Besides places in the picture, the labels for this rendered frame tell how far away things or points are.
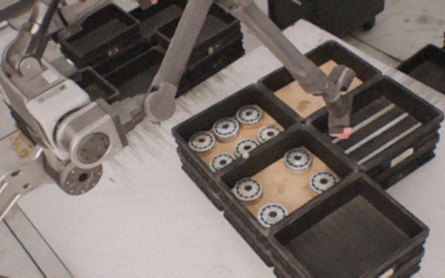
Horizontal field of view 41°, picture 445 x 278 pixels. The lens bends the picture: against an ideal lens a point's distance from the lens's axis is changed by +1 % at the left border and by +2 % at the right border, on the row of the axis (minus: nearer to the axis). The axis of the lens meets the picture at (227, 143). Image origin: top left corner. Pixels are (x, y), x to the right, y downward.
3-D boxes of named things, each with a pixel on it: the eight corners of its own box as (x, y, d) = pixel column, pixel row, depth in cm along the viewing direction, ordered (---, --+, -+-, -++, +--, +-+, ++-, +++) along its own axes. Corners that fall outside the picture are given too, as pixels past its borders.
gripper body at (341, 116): (329, 128, 189) (323, 116, 183) (331, 100, 193) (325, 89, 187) (350, 127, 187) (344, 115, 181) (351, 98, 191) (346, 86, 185)
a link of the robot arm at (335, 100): (317, 97, 180) (334, 103, 177) (327, 79, 182) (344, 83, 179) (323, 108, 186) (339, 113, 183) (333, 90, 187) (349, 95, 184)
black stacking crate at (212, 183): (217, 197, 212) (212, 177, 203) (174, 150, 230) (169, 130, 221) (303, 144, 224) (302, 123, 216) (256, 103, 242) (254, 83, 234)
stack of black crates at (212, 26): (198, 115, 338) (185, 52, 305) (167, 90, 355) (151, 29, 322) (249, 80, 353) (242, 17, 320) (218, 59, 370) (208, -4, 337)
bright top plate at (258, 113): (245, 128, 227) (245, 127, 227) (231, 113, 233) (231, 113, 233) (266, 116, 230) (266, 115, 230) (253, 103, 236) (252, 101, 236)
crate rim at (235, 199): (266, 238, 186) (265, 234, 185) (213, 181, 205) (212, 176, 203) (361, 175, 199) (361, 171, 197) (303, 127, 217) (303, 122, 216)
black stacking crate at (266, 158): (267, 254, 194) (265, 234, 185) (217, 198, 212) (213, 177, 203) (358, 192, 206) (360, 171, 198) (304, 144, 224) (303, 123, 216)
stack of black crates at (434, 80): (487, 108, 316) (497, 75, 300) (451, 138, 305) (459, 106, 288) (423, 74, 339) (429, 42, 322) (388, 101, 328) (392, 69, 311)
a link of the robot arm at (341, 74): (300, 86, 182) (317, 84, 174) (317, 55, 185) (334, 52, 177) (327, 108, 187) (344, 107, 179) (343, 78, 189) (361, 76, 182)
